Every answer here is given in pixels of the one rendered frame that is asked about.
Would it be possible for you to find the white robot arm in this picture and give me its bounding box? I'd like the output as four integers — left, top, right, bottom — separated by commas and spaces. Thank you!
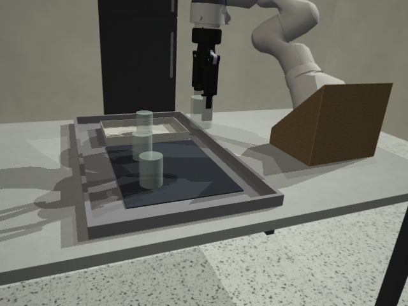
190, 0, 345, 109

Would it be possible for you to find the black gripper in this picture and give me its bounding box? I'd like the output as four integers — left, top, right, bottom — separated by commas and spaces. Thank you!
192, 27, 222, 121

